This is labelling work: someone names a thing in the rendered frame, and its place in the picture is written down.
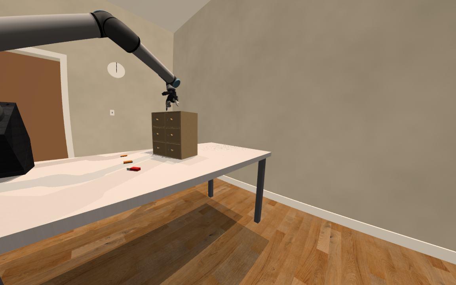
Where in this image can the wooden chest of drawers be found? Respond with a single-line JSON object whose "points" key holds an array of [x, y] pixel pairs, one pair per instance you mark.
{"points": [[188, 133]]}

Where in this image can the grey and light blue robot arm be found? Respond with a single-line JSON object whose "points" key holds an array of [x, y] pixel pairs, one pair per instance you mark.
{"points": [[34, 30]]}

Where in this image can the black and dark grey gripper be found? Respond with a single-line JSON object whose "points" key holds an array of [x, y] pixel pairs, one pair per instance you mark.
{"points": [[171, 98]]}

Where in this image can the dark brown wooden drawer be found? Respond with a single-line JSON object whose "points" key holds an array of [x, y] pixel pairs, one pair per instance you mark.
{"points": [[159, 147], [159, 134], [173, 135], [172, 119], [173, 150], [158, 120]]}

